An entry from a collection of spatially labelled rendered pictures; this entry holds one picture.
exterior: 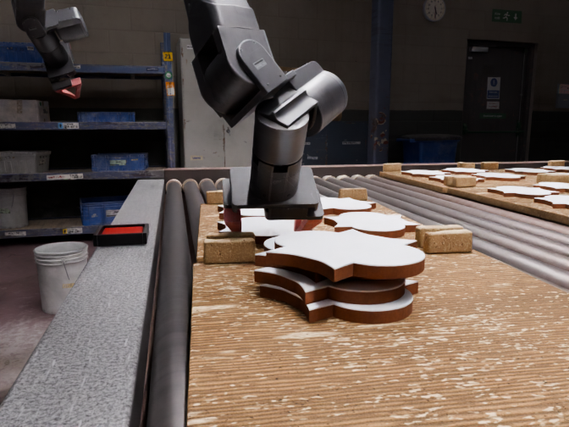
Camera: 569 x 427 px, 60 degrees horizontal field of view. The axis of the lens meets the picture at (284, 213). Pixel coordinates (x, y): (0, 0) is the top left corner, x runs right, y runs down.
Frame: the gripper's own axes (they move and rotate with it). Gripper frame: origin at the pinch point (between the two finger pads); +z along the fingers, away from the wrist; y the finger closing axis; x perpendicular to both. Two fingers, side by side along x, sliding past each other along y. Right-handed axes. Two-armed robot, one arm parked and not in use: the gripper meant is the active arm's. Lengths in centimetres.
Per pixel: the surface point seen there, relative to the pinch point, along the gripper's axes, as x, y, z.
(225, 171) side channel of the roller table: -76, 1, 58
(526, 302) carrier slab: 21.2, -19.9, -14.7
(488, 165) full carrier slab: -75, -88, 55
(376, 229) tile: -0.7, -15.3, 0.2
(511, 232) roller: -5.2, -41.4, 7.3
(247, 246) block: 7.0, 3.5, -6.4
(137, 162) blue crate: -328, 71, 275
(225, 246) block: 7.0, 6.0, -6.3
